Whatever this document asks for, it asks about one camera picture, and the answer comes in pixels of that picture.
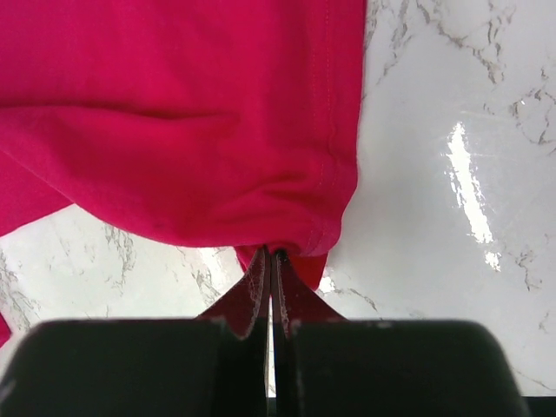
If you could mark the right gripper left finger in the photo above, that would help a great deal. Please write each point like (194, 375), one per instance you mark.
(241, 372)

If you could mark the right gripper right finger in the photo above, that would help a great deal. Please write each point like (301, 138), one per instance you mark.
(292, 300)

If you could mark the pink red t shirt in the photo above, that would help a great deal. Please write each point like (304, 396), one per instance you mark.
(193, 123)

